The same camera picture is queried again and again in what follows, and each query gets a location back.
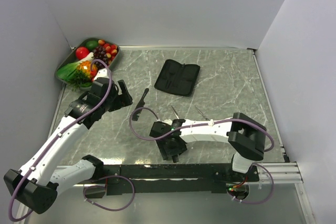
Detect silver scissors right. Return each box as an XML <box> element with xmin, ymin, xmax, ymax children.
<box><xmin>195</xmin><ymin>105</ymin><xmax>210</xmax><ymax>121</ymax></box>

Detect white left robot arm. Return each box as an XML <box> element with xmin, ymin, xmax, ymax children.
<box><xmin>4</xmin><ymin>77</ymin><xmax>133</xmax><ymax>214</ymax></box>

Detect grey fruit tray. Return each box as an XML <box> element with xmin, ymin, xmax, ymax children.
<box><xmin>55</xmin><ymin>38</ymin><xmax>120</xmax><ymax>91</ymax></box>

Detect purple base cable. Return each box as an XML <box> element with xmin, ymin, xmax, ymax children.
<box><xmin>83</xmin><ymin>174</ymin><xmax>136</xmax><ymax>212</ymax></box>
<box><xmin>227</xmin><ymin>163</ymin><xmax>275</xmax><ymax>205</ymax></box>

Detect silver scissors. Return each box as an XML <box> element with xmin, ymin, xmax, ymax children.
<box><xmin>195</xmin><ymin>105</ymin><xmax>210</xmax><ymax>121</ymax></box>
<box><xmin>171</xmin><ymin>105</ymin><xmax>180</xmax><ymax>119</ymax></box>

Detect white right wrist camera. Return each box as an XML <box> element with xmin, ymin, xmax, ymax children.
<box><xmin>158</xmin><ymin>120</ymin><xmax>173</xmax><ymax>131</ymax></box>

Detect green bok choy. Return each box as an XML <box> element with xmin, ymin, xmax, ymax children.
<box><xmin>56</xmin><ymin>52</ymin><xmax>93</xmax><ymax>82</ymax></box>

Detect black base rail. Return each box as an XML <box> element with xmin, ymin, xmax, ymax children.
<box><xmin>80</xmin><ymin>163</ymin><xmax>259</xmax><ymax>196</ymax></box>

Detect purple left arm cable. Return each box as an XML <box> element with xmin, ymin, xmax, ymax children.
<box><xmin>7</xmin><ymin>59</ymin><xmax>113</xmax><ymax>222</ymax></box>

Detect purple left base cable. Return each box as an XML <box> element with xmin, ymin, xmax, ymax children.
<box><xmin>83</xmin><ymin>174</ymin><xmax>136</xmax><ymax>212</ymax></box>

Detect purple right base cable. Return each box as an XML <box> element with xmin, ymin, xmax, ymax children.
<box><xmin>227</xmin><ymin>163</ymin><xmax>275</xmax><ymax>205</ymax></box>

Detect silver scissors left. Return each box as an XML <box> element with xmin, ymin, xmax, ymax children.
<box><xmin>171</xmin><ymin>105</ymin><xmax>180</xmax><ymax>119</ymax></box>

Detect black zipper tool case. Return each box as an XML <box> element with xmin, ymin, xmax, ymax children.
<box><xmin>154</xmin><ymin>59</ymin><xmax>201</xmax><ymax>97</ymax></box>

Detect aluminium frame rail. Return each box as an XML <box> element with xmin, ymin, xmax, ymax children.
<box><xmin>260</xmin><ymin>162</ymin><xmax>303</xmax><ymax>184</ymax></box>

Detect black handled razor comb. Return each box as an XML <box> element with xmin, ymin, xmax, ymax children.
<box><xmin>132</xmin><ymin>88</ymin><xmax>149</xmax><ymax>121</ymax></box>

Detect red apple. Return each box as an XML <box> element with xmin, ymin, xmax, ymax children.
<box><xmin>75</xmin><ymin>47</ymin><xmax>90</xmax><ymax>60</ymax></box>

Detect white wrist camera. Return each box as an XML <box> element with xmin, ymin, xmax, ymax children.
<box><xmin>93</xmin><ymin>68</ymin><xmax>109</xmax><ymax>81</ymax></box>
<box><xmin>158</xmin><ymin>120</ymin><xmax>173</xmax><ymax>131</ymax></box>

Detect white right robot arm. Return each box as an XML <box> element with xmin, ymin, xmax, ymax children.
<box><xmin>150</xmin><ymin>113</ymin><xmax>266</xmax><ymax>181</ymax></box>

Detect orange pineapple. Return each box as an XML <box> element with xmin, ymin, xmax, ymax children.
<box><xmin>67</xmin><ymin>61</ymin><xmax>98</xmax><ymax>89</ymax></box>

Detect dark purple grapes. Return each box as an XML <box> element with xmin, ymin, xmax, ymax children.
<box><xmin>92</xmin><ymin>46</ymin><xmax>111</xmax><ymax>66</ymax></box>

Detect red yellow cherries bunch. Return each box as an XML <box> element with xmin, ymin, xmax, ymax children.
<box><xmin>98</xmin><ymin>39</ymin><xmax>119</xmax><ymax>57</ymax></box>

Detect green lime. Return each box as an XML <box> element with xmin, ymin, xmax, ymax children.
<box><xmin>85</xmin><ymin>40</ymin><xmax>99</xmax><ymax>51</ymax></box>

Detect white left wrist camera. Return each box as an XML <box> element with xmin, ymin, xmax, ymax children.
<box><xmin>93</xmin><ymin>68</ymin><xmax>109</xmax><ymax>81</ymax></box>

